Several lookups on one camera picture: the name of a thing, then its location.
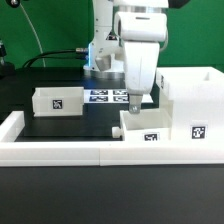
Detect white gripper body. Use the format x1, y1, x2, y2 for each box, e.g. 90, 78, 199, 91
94, 41, 160, 95

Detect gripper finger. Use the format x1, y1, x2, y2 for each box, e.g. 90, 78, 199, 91
129, 95, 142, 114

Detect white front drawer tray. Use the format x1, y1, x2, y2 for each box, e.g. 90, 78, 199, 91
112, 108, 172, 142

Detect white drawer tray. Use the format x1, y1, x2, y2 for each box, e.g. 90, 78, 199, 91
112, 108, 172, 142
32, 87, 84, 117

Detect white drawer cabinet box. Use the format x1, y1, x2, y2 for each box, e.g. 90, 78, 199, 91
156, 67, 224, 141

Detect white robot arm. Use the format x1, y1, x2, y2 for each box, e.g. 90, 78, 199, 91
84, 0, 190, 114

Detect white rear drawer tray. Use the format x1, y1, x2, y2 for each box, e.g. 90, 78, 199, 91
32, 87, 84, 117

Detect white fiducial marker sheet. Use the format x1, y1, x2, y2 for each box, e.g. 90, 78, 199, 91
83, 88, 154, 104

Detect black stand at left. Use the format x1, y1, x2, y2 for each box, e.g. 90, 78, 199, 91
0, 39, 15, 78

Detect black cables at base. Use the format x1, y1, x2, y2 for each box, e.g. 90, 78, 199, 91
21, 47, 90, 69

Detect white U-shaped fence frame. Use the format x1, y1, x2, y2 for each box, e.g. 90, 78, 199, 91
0, 111, 224, 167

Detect white thin cable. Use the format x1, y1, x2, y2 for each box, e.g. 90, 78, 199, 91
19, 3, 47, 68

